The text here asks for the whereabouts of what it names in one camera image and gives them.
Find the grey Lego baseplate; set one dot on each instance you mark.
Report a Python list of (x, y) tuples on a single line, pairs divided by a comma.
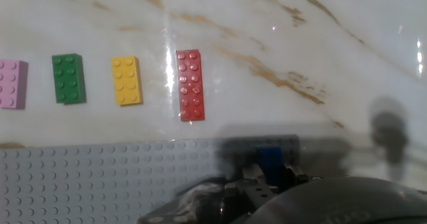
[(83, 184)]

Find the blue Lego brick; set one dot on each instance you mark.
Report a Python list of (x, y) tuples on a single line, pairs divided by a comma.
[(269, 164)]

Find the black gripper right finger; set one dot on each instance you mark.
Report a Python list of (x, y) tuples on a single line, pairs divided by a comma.
[(293, 176)]

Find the red Lego brick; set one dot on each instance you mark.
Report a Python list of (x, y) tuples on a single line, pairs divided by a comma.
[(190, 84)]

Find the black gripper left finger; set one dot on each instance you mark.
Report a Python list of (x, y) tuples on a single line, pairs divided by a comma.
[(255, 187)]

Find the yellow Lego brick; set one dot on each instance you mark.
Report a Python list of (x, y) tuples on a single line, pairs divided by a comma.
[(126, 80)]

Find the marble pattern table sheet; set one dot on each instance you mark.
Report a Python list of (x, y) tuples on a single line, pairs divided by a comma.
[(300, 34)]

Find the pink Lego brick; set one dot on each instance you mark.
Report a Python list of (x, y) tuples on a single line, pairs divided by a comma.
[(11, 84)]

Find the green Lego brick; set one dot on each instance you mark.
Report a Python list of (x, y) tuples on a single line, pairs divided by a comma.
[(67, 79)]

